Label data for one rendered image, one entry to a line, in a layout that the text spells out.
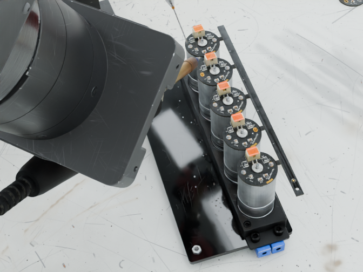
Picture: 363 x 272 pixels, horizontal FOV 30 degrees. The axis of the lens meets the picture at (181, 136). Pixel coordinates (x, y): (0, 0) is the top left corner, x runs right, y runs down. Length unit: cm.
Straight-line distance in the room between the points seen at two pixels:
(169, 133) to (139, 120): 23
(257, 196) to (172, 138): 10
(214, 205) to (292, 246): 6
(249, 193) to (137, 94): 17
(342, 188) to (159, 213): 13
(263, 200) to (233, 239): 4
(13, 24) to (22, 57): 5
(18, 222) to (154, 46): 25
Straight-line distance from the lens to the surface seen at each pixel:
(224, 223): 46
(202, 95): 48
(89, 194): 49
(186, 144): 49
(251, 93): 46
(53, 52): 24
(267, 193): 43
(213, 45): 48
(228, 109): 45
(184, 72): 42
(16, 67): 22
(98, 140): 27
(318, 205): 48
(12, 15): 17
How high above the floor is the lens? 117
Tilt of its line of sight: 54 degrees down
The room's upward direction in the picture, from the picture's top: 6 degrees counter-clockwise
